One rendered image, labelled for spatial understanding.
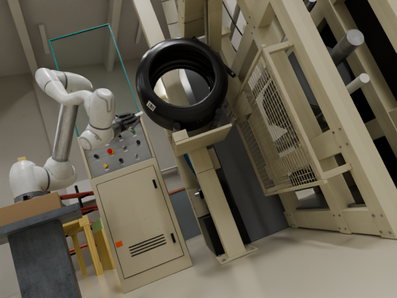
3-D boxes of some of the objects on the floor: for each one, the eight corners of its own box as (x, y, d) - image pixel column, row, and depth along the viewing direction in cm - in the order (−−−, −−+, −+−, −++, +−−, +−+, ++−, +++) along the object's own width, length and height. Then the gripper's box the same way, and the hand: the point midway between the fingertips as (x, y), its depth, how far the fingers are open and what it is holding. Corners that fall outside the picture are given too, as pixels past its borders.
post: (225, 256, 212) (121, -25, 258) (243, 249, 214) (136, -29, 260) (228, 259, 199) (119, -37, 245) (246, 252, 201) (134, -42, 247)
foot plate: (216, 258, 218) (215, 255, 218) (249, 245, 222) (248, 242, 222) (221, 264, 192) (220, 261, 192) (258, 249, 195) (257, 246, 196)
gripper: (103, 125, 153) (131, 111, 173) (121, 141, 152) (147, 125, 171) (107, 114, 149) (135, 101, 168) (126, 130, 148) (152, 116, 167)
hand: (138, 115), depth 167 cm, fingers closed
